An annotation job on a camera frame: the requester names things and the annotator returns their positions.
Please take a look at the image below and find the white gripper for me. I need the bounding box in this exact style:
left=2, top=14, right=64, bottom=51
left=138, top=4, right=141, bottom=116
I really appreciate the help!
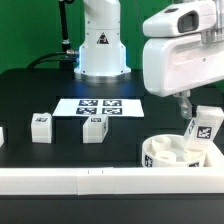
left=143, top=0, right=224, bottom=119

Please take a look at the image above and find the white round stool seat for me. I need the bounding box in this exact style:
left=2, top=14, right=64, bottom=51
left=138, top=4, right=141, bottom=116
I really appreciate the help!
left=142, top=134, right=206, bottom=168

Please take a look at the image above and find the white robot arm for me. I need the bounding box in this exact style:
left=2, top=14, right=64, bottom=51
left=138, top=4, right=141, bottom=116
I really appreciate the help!
left=74, top=0, right=224, bottom=119

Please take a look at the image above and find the white right fence bar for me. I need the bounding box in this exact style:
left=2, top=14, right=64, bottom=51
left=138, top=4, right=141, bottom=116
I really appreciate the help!
left=205, top=143, right=224, bottom=168

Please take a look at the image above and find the white fence bar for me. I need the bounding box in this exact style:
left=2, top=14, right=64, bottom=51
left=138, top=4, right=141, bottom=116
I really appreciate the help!
left=205, top=143, right=224, bottom=168
left=0, top=168, right=224, bottom=195

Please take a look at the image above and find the white sheet with markers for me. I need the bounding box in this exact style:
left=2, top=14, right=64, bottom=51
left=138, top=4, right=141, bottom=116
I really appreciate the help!
left=53, top=99, right=144, bottom=117

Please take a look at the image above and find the white front fence bar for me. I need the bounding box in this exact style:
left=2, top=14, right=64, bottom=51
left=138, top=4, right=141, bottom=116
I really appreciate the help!
left=0, top=168, right=224, bottom=195

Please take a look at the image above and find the white part at left edge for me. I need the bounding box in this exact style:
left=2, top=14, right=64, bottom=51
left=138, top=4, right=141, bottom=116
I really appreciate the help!
left=0, top=127, right=4, bottom=147

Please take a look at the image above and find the black cable with connector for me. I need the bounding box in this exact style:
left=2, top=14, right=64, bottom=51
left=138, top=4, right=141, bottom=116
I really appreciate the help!
left=26, top=0, right=81, bottom=70

